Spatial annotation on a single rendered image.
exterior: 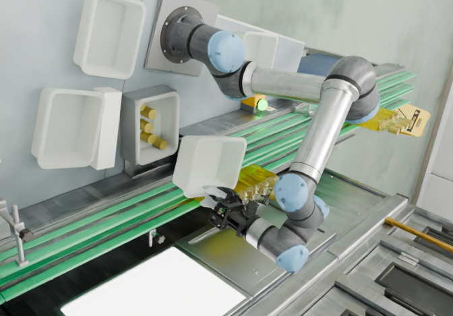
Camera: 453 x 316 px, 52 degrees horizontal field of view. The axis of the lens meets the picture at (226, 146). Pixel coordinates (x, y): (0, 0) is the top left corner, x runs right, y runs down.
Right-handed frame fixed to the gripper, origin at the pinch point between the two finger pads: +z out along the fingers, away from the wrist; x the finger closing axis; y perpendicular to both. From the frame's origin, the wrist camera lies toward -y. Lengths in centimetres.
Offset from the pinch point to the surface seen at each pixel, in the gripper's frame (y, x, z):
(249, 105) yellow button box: -53, -13, 33
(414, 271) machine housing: -58, 12, -50
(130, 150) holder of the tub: 4.9, 2.2, 30.4
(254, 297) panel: -5.8, 22.7, -24.0
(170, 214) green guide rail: -4.2, 17.8, 13.8
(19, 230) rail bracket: 48, 10, 12
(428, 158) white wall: -646, 90, 94
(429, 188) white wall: -659, 137, 75
